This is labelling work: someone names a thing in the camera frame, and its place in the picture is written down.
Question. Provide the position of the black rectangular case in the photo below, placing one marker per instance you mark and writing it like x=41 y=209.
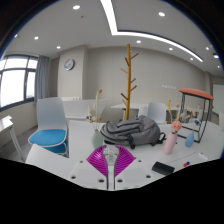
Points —
x=163 y=168

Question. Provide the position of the grey backpack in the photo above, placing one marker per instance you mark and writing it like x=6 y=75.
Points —
x=133 y=131

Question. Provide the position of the green vase with dried stems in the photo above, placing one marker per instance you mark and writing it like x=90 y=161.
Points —
x=97 y=139

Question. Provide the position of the window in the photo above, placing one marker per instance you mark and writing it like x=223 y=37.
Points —
x=13 y=85

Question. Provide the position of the recessed ceiling spotlights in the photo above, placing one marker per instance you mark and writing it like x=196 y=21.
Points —
x=76 y=7

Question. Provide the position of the white background desk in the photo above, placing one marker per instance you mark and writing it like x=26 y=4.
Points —
x=81 y=108

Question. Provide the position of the small red round magnet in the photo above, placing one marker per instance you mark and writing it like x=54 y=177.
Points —
x=185 y=165

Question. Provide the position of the small blue round magnet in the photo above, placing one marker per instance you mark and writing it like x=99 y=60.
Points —
x=188 y=163

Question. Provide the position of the white side table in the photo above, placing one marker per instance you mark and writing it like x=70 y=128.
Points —
x=5 y=123

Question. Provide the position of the plain white chair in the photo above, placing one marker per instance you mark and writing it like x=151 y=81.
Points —
x=156 y=111

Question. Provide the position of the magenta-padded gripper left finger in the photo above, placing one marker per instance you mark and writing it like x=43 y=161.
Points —
x=88 y=173

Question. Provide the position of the white chair blue cushion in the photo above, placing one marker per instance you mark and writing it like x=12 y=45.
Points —
x=50 y=116

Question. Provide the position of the round wall clock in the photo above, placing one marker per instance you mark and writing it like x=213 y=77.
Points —
x=69 y=64

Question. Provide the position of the ceiling light strip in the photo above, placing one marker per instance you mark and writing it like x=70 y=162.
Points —
x=108 y=13

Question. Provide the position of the blue vase with dried stems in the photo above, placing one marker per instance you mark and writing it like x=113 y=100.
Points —
x=189 y=140

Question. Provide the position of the small white charger block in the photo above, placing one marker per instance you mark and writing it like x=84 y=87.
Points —
x=111 y=155

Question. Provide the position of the grey curtain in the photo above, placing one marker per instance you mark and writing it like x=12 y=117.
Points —
x=42 y=76

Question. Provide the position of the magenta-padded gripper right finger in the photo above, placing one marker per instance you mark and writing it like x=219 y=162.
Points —
x=135 y=173

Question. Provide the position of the black frame stand orange top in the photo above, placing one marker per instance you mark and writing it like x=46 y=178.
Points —
x=196 y=93

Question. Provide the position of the wooden coat rack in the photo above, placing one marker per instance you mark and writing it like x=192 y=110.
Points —
x=128 y=80

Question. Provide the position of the pink vase with pink flowers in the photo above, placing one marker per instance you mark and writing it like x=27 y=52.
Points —
x=170 y=143

